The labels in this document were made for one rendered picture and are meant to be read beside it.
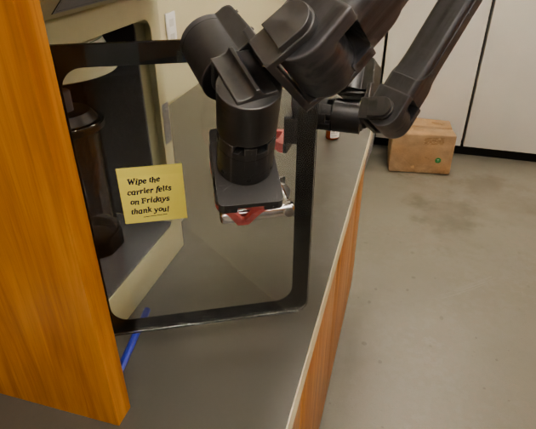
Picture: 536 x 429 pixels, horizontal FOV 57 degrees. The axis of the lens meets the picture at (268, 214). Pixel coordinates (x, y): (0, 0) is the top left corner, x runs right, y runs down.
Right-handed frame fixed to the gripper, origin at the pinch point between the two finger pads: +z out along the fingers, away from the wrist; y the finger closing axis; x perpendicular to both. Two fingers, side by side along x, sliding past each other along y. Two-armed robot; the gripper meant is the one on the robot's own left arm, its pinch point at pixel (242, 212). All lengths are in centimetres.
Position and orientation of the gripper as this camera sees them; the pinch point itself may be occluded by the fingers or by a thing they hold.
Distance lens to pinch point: 58.3
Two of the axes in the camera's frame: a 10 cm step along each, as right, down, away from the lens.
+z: -0.7, 5.5, 8.3
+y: 1.6, 8.3, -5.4
